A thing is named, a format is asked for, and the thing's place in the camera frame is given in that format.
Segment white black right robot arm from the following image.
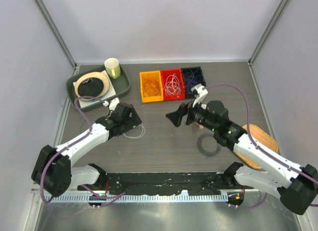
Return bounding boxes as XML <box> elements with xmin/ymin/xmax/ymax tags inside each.
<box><xmin>166</xmin><ymin>101</ymin><xmax>318</xmax><ymax>215</ymax></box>

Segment aluminium corner post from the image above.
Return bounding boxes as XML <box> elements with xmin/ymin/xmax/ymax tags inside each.
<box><xmin>248</xmin><ymin>0</ymin><xmax>291</xmax><ymax>66</ymax></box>
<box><xmin>33</xmin><ymin>0</ymin><xmax>77</xmax><ymax>69</ymax></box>

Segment orange woven mat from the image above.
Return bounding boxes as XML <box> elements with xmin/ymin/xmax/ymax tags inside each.
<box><xmin>233</xmin><ymin>124</ymin><xmax>279</xmax><ymax>170</ymax></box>

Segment grey coiled cable ring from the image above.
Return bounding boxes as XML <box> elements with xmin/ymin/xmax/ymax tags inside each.
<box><xmin>197</xmin><ymin>134</ymin><xmax>221</xmax><ymax>157</ymax></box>

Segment cream yellow cup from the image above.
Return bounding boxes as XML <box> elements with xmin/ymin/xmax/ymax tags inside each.
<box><xmin>104</xmin><ymin>58</ymin><xmax>121</xmax><ymax>79</ymax></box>

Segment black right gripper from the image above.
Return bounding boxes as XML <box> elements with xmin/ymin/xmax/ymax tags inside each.
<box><xmin>167</xmin><ymin>96</ymin><xmax>218</xmax><ymax>132</ymax></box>

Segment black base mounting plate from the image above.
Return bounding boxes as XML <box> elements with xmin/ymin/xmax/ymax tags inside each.
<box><xmin>72</xmin><ymin>171</ymin><xmax>252</xmax><ymax>196</ymax></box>

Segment beige wooden plate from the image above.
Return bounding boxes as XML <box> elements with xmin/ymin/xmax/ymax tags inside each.
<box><xmin>75</xmin><ymin>72</ymin><xmax>110</xmax><ymax>100</ymax></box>

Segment black round disc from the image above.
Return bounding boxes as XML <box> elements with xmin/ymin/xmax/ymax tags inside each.
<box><xmin>78</xmin><ymin>78</ymin><xmax>104</xmax><ymax>97</ymax></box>

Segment aluminium rail frame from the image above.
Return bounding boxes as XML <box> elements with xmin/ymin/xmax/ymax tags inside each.
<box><xmin>31</xmin><ymin>170</ymin><xmax>303</xmax><ymax>203</ymax></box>

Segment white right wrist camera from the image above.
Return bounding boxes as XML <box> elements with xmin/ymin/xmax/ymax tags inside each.
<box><xmin>191</xmin><ymin>84</ymin><xmax>208</xmax><ymax>108</ymax></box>

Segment aluminium corner post left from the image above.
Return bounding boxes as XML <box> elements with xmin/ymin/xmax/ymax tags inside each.
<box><xmin>33</xmin><ymin>0</ymin><xmax>77</xmax><ymax>69</ymax></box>

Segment black plastic bin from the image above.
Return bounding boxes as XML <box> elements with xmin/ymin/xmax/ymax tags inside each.
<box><xmin>181</xmin><ymin>67</ymin><xmax>206</xmax><ymax>99</ymax></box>

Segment yellow plastic bin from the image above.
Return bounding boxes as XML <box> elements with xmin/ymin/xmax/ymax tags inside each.
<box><xmin>140</xmin><ymin>71</ymin><xmax>163</xmax><ymax>103</ymax></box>

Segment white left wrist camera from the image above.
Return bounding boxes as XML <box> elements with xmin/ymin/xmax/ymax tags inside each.
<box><xmin>102</xmin><ymin>97</ymin><xmax>120</xmax><ymax>111</ymax></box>

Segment white thin cable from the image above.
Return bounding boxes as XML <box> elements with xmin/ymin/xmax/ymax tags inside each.
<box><xmin>163</xmin><ymin>73</ymin><xmax>184</xmax><ymax>96</ymax></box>
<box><xmin>123</xmin><ymin>124</ymin><xmax>146</xmax><ymax>139</ymax></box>

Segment purple thin cable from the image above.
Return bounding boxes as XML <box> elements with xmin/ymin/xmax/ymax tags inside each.
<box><xmin>183</xmin><ymin>68</ymin><xmax>206</xmax><ymax>95</ymax></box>

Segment red plastic bin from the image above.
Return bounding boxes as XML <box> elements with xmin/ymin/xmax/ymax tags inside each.
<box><xmin>160</xmin><ymin>68</ymin><xmax>185</xmax><ymax>101</ymax></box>

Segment orange thin cable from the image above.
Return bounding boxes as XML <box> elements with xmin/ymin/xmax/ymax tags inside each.
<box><xmin>143</xmin><ymin>76</ymin><xmax>162</xmax><ymax>96</ymax></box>

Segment aluminium corner post right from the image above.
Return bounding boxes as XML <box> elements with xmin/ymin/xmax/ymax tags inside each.
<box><xmin>248</xmin><ymin>0</ymin><xmax>291</xmax><ymax>66</ymax></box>

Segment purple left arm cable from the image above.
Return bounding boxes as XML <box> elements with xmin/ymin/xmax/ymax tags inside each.
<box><xmin>39</xmin><ymin>96</ymin><xmax>126</xmax><ymax>204</ymax></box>

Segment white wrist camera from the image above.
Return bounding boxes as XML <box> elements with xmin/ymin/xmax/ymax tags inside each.
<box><xmin>191</xmin><ymin>84</ymin><xmax>208</xmax><ymax>108</ymax></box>
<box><xmin>102</xmin><ymin>97</ymin><xmax>120</xmax><ymax>111</ymax></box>

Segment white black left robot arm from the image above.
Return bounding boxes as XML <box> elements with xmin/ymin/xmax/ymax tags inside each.
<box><xmin>31</xmin><ymin>102</ymin><xmax>142</xmax><ymax>198</ymax></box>

